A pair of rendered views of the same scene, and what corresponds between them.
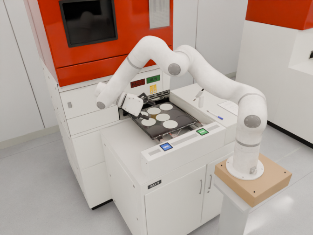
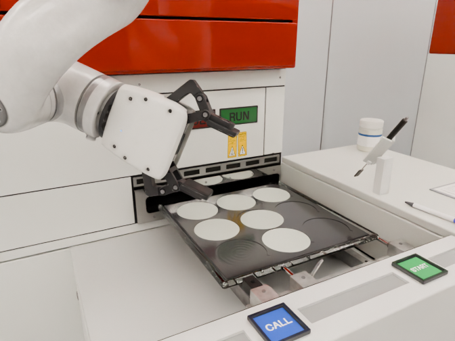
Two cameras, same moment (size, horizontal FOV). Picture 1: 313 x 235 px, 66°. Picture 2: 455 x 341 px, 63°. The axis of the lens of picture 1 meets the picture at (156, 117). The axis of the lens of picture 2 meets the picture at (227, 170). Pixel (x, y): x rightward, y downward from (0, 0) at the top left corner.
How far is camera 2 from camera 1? 86 cm
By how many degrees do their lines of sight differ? 13
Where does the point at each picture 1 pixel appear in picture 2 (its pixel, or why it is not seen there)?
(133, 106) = (145, 133)
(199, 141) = (417, 308)
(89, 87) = not seen: hidden behind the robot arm
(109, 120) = (102, 220)
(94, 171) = not seen: outside the picture
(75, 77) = not seen: outside the picture
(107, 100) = (12, 77)
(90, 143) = (38, 287)
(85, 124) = (24, 225)
